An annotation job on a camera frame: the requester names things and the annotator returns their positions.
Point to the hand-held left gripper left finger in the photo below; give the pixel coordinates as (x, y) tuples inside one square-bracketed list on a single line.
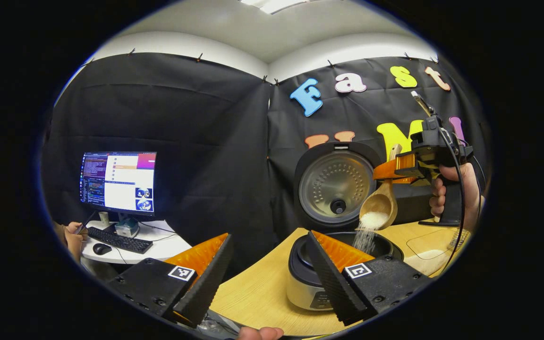
[(208, 288)]

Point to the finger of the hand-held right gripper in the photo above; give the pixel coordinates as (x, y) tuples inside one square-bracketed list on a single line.
[(387, 167)]

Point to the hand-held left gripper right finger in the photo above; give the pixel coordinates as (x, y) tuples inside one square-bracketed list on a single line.
[(331, 283)]

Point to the wooden spoon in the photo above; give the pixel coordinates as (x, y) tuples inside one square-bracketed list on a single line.
[(379, 203)]

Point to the spoonful of white rice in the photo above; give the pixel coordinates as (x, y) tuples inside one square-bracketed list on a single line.
[(376, 219)]

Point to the black silver rice cooker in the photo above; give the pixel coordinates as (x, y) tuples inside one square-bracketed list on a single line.
[(333, 189)]

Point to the white side table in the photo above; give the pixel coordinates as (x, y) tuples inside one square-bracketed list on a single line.
[(168, 245)]

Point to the black keyboard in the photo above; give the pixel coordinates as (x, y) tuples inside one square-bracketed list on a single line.
[(120, 241)]

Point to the small teal box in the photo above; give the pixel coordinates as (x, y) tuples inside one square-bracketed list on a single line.
[(127, 228)]

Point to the black computer mouse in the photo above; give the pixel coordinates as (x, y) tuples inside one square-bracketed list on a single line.
[(102, 249)]

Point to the small white cup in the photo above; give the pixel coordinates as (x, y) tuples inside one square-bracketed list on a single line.
[(104, 219)]

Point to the computer monitor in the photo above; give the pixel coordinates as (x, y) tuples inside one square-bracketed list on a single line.
[(125, 182)]

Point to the black backdrop cloth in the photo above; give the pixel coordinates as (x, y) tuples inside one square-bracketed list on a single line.
[(196, 141)]

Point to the ceiling light panel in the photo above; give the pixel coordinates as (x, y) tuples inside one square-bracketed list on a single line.
[(279, 5)]

